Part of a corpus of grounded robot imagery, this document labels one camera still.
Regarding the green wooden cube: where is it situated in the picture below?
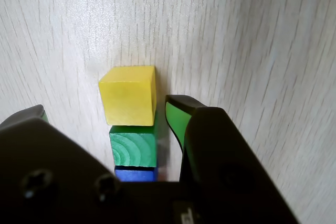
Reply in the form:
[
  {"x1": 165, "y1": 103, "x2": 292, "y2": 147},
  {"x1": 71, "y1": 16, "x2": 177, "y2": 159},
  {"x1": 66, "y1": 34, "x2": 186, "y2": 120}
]
[{"x1": 109, "y1": 125, "x2": 159, "y2": 168}]

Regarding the yellow wooden cube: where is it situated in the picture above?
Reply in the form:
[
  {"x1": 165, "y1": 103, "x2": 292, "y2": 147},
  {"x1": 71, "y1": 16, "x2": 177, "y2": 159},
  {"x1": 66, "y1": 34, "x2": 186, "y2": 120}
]
[{"x1": 98, "y1": 65, "x2": 158, "y2": 127}]

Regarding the blue wooden cube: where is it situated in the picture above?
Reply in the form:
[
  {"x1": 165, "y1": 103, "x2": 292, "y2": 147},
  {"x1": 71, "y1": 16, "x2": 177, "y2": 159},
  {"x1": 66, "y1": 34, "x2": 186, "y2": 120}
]
[{"x1": 114, "y1": 166, "x2": 159, "y2": 183}]

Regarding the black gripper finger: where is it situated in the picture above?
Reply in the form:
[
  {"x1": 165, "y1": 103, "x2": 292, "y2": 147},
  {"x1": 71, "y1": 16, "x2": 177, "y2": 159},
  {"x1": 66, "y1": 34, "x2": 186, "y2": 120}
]
[
  {"x1": 165, "y1": 94, "x2": 301, "y2": 224},
  {"x1": 0, "y1": 104, "x2": 137, "y2": 224}
]

